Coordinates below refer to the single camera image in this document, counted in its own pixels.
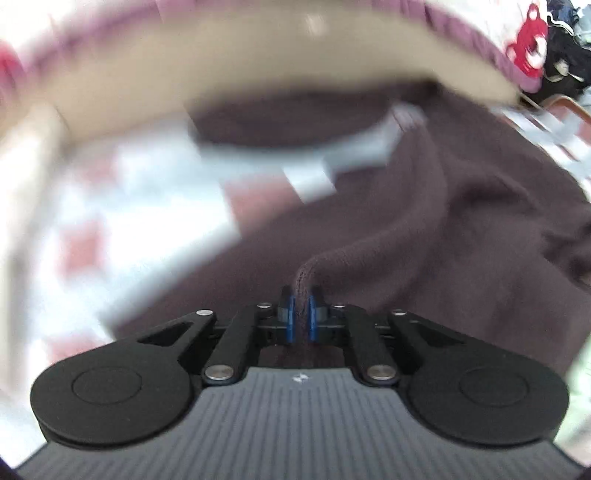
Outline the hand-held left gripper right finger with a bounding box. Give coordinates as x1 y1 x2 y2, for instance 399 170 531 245
307 285 467 386

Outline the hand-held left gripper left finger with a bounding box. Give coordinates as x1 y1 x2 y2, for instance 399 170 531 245
139 285 296 386

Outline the dark brown knit sweater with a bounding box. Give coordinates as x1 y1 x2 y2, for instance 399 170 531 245
111 78 591 370

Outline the pile of dark clothes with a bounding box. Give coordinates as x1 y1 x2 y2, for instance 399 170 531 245
542 0 591 97

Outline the checked blanket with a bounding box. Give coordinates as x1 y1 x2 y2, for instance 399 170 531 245
0 92 591 462

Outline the beige padded headboard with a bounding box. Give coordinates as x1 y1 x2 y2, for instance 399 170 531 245
0 9 522 153

